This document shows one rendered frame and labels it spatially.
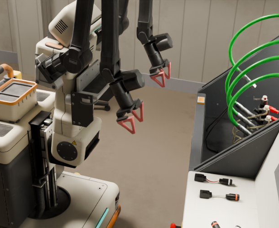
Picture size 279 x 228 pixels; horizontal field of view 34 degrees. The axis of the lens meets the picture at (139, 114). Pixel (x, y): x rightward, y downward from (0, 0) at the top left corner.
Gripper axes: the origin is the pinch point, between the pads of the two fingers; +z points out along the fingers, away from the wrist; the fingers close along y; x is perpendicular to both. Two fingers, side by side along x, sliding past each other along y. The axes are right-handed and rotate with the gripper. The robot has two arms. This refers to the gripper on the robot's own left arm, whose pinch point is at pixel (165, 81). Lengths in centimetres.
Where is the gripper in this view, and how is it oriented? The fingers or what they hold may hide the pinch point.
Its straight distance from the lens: 211.1
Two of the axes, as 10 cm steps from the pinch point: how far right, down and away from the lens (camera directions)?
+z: 4.0, 8.6, 3.2
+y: 3.1, -4.6, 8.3
